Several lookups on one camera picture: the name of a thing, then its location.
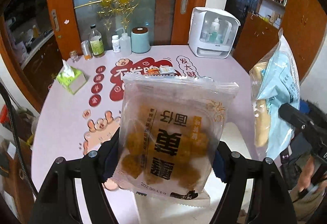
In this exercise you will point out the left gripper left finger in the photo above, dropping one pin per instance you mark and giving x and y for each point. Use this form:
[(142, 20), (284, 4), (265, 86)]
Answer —
[(57, 199)]

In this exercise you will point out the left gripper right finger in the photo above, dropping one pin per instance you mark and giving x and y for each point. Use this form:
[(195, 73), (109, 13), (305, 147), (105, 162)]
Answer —
[(270, 201)]

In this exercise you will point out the light blue bread bag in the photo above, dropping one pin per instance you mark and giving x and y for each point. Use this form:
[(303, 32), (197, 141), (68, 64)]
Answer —
[(274, 82)]

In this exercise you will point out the clear fried snack bag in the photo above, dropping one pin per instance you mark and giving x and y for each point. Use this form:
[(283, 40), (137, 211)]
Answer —
[(169, 132)]

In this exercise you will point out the person's hand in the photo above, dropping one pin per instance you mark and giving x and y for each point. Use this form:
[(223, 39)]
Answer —
[(306, 174)]

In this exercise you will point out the green tissue box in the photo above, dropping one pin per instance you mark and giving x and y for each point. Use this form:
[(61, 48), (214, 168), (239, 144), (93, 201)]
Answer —
[(70, 78)]

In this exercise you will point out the small glass jar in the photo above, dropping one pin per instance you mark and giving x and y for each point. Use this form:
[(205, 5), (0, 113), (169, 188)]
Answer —
[(74, 56)]

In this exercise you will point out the small metal can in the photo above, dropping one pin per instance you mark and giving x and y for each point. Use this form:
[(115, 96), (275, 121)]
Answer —
[(86, 49)]

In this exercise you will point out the orange white snack packet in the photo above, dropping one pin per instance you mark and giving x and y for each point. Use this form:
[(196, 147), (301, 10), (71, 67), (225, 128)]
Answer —
[(161, 71)]

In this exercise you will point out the green label glass bottle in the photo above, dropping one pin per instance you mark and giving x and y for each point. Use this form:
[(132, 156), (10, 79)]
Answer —
[(96, 42)]

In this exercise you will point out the white pill bottle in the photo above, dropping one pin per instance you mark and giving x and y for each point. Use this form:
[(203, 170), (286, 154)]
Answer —
[(115, 43)]

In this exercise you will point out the white cosmetics storage box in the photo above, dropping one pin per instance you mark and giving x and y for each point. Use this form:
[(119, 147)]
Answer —
[(212, 32)]

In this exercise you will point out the translucent plastic bottle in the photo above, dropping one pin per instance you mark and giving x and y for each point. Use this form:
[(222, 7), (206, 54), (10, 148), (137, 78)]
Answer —
[(125, 44)]

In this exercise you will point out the light blue canister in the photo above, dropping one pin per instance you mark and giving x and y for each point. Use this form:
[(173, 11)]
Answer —
[(140, 40)]

